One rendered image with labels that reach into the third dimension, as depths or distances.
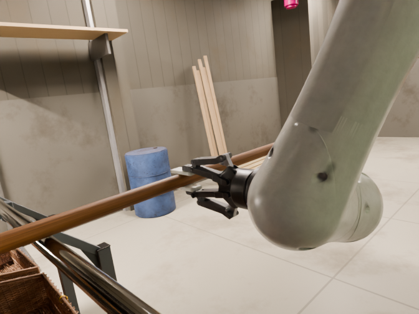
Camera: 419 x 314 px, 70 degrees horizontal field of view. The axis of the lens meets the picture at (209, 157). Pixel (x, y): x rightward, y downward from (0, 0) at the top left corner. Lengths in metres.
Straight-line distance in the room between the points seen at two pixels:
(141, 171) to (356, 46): 3.45
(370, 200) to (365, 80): 0.17
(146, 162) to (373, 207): 3.32
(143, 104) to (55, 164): 1.39
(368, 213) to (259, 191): 0.16
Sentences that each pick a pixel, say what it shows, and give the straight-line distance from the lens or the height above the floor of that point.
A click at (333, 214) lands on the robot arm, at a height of 1.23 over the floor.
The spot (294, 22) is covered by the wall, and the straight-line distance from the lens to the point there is 6.52.
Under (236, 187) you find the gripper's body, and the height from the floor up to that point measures 1.20.
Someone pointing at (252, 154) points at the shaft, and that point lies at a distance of 0.84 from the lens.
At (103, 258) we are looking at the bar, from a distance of 1.03.
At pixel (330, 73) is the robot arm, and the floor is 1.37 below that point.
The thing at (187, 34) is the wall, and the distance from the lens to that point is 5.09.
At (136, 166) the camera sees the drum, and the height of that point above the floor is 0.67.
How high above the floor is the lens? 1.36
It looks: 11 degrees down
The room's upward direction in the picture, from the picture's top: 7 degrees counter-clockwise
